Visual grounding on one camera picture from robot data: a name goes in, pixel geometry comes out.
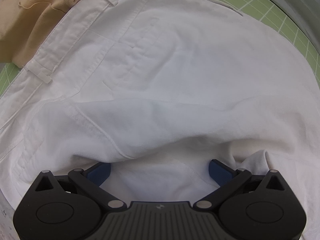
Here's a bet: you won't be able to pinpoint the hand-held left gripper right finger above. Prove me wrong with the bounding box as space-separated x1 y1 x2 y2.
195 159 288 209

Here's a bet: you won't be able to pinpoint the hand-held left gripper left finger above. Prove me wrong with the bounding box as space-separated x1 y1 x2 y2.
34 162 125 209

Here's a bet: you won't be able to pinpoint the white pants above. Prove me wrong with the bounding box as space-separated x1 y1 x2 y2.
0 0 320 240

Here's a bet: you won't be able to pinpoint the white patterned rug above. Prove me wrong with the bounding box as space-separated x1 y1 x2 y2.
0 192 20 240

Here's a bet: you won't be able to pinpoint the beige garment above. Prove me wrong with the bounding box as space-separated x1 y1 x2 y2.
0 0 108 68

